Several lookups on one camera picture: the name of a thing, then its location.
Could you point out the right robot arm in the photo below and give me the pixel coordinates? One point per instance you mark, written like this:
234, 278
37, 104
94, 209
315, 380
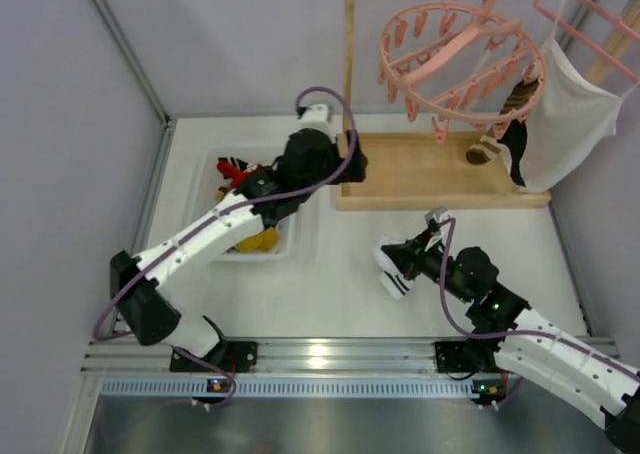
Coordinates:
517, 338

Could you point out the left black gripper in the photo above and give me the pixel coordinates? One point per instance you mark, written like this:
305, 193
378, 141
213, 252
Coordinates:
351, 159

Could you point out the clear plastic bin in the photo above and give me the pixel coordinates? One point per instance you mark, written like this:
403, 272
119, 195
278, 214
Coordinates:
204, 188

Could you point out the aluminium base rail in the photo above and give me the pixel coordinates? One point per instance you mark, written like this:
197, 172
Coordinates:
288, 356

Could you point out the black sock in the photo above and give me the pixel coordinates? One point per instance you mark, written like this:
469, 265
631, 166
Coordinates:
513, 144

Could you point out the pink clothes hanger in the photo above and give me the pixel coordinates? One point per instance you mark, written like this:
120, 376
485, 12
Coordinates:
600, 37

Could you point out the left black mount plate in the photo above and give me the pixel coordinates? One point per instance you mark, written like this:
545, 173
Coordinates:
230, 356

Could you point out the right black mount plate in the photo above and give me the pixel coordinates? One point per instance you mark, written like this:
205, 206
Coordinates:
452, 358

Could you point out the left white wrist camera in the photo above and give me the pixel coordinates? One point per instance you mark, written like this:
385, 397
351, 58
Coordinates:
316, 116

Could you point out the wooden clothes rack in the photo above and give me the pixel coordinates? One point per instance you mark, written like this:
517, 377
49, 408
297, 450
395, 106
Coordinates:
411, 171

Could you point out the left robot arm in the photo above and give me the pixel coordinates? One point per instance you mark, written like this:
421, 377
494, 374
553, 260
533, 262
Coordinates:
268, 195

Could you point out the white striped sock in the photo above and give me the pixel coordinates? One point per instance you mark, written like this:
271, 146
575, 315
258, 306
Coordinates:
391, 278

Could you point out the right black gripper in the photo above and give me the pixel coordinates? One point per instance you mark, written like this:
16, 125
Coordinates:
405, 258

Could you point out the mustard yellow sock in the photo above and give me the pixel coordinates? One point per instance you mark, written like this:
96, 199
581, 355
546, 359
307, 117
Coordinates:
264, 241

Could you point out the brown striped sock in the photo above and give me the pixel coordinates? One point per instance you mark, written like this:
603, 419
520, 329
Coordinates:
488, 148

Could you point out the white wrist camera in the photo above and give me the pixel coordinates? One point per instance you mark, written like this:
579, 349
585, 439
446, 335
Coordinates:
316, 116
438, 222

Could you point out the pink round clip hanger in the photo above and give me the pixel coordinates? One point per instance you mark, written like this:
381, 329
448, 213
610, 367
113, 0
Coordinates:
458, 62

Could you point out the perforated cable duct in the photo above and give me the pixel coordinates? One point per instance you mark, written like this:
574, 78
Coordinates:
273, 387

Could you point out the white tank top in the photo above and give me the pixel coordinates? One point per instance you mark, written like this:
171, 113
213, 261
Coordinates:
567, 123

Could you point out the black mount plate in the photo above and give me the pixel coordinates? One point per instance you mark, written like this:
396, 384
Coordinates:
230, 356
452, 358

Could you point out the red sock in bin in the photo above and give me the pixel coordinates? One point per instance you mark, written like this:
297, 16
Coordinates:
234, 171

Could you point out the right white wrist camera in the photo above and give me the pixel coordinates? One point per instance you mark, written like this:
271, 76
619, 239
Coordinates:
438, 222

